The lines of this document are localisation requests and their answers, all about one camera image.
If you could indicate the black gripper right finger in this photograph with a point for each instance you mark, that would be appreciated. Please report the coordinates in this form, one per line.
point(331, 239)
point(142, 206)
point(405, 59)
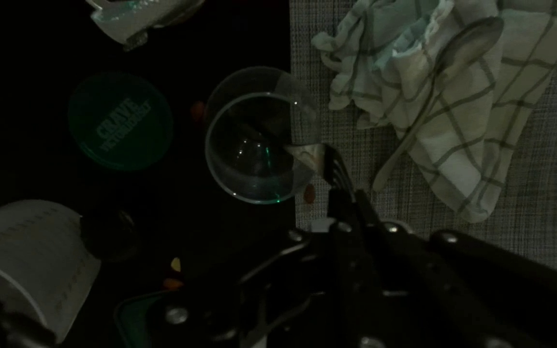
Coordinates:
point(356, 284)

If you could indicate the grey woven placemat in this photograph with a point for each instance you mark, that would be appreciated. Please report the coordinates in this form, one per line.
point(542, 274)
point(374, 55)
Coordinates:
point(550, 162)

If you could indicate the small white paper scrap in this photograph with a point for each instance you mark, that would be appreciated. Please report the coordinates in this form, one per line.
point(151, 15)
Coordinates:
point(308, 156)

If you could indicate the small red candy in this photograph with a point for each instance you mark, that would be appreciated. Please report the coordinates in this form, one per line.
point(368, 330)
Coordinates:
point(198, 111)

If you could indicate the green round plastic lid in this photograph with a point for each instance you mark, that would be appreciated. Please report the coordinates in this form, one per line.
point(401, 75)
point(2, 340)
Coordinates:
point(120, 123)

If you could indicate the small orange candy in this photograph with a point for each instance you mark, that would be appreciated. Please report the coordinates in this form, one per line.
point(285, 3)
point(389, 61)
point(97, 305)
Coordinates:
point(175, 284)

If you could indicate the crumpled white green packet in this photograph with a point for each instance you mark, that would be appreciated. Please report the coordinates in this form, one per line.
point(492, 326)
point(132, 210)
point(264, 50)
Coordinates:
point(136, 17)

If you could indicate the dark round cap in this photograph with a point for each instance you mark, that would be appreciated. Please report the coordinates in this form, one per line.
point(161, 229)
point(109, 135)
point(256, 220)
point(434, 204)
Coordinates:
point(107, 231)

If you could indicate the clear plastic measuring cup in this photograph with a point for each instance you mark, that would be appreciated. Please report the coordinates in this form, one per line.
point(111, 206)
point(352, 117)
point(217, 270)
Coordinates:
point(28, 258)

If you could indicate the white green checkered cloth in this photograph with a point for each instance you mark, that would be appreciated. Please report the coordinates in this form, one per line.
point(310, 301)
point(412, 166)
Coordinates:
point(478, 129)

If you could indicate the silver metal spoon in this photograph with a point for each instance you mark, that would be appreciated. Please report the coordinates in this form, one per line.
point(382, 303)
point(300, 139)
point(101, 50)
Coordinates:
point(465, 46)

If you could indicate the black side table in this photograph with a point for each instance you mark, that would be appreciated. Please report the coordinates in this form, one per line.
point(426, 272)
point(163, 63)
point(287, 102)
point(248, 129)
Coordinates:
point(20, 98)

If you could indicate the clear drinking glass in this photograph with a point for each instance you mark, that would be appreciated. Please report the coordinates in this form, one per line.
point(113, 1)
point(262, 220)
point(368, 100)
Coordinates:
point(252, 148)

